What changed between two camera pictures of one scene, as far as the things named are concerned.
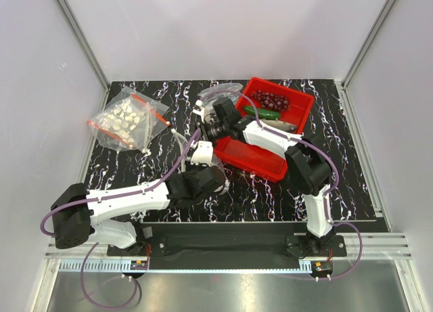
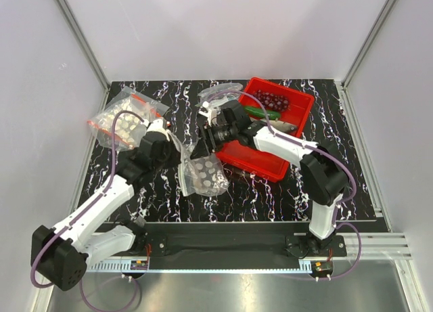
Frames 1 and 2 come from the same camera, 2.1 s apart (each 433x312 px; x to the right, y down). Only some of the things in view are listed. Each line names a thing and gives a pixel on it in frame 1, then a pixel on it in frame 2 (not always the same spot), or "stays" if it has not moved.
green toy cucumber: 262,113 stays
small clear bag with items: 211,94 stays
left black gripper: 202,166 to 175,155
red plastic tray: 254,158 stays
